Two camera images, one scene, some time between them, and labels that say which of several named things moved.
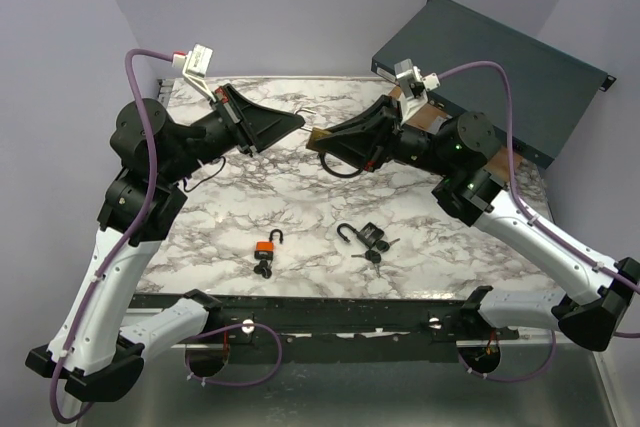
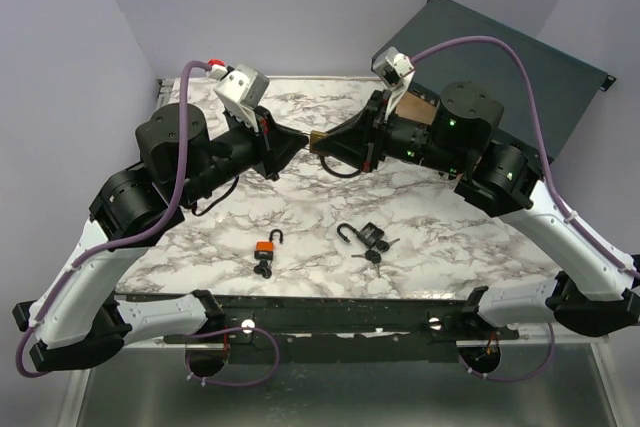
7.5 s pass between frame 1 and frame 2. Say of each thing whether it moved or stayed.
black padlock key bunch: stayed
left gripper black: moved
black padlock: stayed
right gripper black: stayed
